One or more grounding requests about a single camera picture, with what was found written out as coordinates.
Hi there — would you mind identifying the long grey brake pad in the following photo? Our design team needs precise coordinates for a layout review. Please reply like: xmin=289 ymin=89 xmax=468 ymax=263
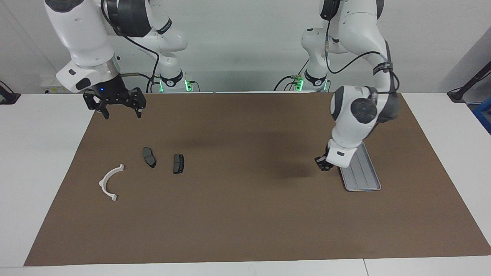
xmin=143 ymin=147 xmax=157 ymax=169

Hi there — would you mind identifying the white half-ring bracket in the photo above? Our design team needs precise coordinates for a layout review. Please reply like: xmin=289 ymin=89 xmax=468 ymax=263
xmin=99 ymin=164 xmax=125 ymax=202

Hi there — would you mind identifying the black angled stand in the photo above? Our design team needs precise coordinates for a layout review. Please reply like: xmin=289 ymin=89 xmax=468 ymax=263
xmin=447 ymin=61 xmax=491 ymax=103

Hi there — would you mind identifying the blue crate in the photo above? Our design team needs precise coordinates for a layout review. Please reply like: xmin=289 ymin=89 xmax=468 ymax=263
xmin=473 ymin=97 xmax=491 ymax=135

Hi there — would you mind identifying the brown table mat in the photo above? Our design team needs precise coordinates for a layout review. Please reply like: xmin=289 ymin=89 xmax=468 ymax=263
xmin=24 ymin=92 xmax=491 ymax=266

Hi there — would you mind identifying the white power strip box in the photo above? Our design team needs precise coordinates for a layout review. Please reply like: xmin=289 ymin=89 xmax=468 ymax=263
xmin=40 ymin=79 xmax=73 ymax=94

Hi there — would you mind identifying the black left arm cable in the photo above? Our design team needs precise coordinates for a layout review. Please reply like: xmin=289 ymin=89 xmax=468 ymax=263
xmin=323 ymin=17 xmax=400 ymax=95

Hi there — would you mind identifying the silver metal tray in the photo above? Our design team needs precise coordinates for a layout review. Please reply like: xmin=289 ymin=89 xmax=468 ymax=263
xmin=340 ymin=142 xmax=382 ymax=192

